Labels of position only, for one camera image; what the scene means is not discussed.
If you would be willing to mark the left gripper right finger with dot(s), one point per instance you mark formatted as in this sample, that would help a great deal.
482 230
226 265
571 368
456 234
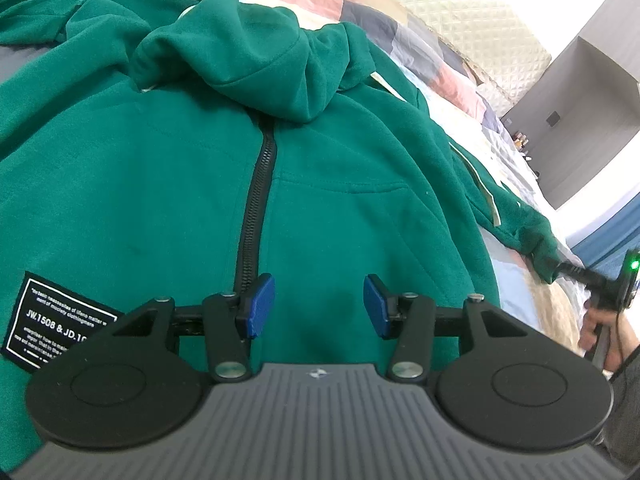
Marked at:
414 321

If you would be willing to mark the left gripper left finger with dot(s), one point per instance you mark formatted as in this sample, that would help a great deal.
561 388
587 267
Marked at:
229 322

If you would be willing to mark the green zip hoodie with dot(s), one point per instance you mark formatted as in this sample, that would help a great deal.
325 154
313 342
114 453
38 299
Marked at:
300 185

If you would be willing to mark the blue fabric item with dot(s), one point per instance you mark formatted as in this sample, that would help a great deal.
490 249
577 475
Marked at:
604 249

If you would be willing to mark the bottles on nightstand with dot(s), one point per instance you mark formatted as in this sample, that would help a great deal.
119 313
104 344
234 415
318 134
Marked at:
521 141

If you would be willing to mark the cream quilted headboard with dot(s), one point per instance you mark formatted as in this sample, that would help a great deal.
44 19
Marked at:
506 57

